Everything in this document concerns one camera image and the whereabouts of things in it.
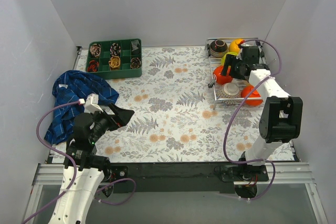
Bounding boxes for patterned brown white bowl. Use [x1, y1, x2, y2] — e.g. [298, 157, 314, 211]
[218, 82, 241, 99]

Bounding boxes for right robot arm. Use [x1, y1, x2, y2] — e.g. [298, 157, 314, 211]
[223, 43, 303, 181]

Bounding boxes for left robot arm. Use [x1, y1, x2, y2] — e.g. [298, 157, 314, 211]
[49, 104, 134, 223]

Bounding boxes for metal dish rack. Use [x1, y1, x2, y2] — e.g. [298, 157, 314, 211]
[205, 38, 269, 105]

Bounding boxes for lime green bowl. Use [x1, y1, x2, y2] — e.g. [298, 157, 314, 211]
[220, 52, 238, 66]

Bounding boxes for yellow orange bowl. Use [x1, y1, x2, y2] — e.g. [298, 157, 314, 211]
[228, 38, 245, 54]

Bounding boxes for black brown bowl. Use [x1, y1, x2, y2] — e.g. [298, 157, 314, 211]
[209, 39, 228, 58]

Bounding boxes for rolled tie yellow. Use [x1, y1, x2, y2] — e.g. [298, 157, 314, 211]
[108, 56, 121, 71]

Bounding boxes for rolled tie red black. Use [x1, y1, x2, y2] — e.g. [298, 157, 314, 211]
[87, 60, 99, 72]

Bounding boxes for blue plaid shirt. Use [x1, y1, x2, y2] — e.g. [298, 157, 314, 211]
[44, 70, 119, 145]

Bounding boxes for green compartment tray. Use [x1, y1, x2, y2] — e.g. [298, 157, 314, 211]
[85, 38, 142, 80]

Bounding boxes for rolled tie brown black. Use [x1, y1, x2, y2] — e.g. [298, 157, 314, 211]
[130, 57, 141, 69]

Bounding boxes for floral table mat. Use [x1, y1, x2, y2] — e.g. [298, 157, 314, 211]
[51, 46, 296, 163]

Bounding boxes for rolled tie black dotted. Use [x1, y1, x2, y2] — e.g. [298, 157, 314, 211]
[110, 42, 121, 57]

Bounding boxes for rolled tie pink brown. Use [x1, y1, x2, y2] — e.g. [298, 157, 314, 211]
[89, 43, 101, 58]

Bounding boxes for rolled tie dark grey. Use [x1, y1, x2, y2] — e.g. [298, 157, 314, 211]
[131, 40, 141, 55]

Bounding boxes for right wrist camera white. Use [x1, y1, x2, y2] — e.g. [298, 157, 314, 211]
[237, 43, 250, 60]

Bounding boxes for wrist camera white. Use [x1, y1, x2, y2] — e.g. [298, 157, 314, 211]
[84, 93, 103, 114]
[237, 43, 250, 60]

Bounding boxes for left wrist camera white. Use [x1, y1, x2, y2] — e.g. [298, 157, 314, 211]
[84, 93, 103, 114]

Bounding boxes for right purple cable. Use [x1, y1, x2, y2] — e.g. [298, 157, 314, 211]
[223, 39, 283, 201]

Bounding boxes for purple cable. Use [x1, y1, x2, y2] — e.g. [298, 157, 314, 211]
[223, 39, 283, 201]
[22, 99, 137, 224]

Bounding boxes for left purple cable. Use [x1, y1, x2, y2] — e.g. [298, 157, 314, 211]
[22, 99, 137, 224]

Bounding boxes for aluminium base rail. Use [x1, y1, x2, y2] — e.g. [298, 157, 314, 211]
[33, 162, 316, 185]

